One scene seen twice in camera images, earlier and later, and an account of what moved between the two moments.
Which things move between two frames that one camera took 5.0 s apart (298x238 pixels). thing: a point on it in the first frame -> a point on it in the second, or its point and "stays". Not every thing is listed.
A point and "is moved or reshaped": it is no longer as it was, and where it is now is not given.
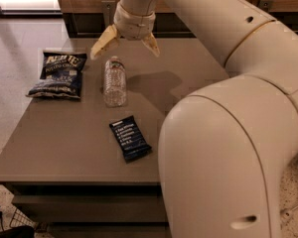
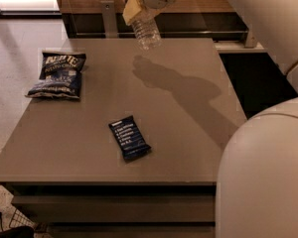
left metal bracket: [109, 11] stays
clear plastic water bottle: [114, 82] is moved or reshaped
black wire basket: [19, 219] stays
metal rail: [153, 33] stays
